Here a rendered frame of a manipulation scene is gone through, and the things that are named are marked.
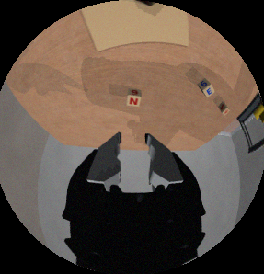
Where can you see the tan square mat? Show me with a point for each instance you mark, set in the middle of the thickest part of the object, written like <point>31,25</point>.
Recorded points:
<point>121,22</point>

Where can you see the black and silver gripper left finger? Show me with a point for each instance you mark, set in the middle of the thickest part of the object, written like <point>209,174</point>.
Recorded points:
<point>96,173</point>

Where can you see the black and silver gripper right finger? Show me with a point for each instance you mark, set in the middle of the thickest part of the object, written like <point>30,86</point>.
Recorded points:
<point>168,169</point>

